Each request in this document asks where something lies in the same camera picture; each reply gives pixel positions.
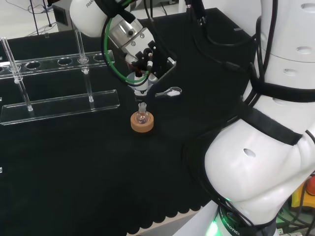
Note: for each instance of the yellow stop button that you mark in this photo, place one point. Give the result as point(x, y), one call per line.
point(304, 194)

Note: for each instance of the clear acrylic funnel stand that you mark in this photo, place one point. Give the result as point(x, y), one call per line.
point(61, 108)

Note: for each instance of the translucent white plastic funnel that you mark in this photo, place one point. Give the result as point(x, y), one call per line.
point(142, 89)

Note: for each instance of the clear glass round-bottom flask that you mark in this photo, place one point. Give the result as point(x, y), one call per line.
point(142, 116)

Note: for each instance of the dark tripod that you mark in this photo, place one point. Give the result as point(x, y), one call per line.
point(50, 25)

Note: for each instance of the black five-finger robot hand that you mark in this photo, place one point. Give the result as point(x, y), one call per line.
point(152, 64)

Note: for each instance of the black bench cloth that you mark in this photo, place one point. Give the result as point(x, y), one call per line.
point(73, 172)

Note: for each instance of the grey equipment box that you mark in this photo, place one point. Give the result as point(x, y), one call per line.
point(61, 17)

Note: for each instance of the glass weighing funnel with powder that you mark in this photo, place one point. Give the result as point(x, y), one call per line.
point(174, 92)

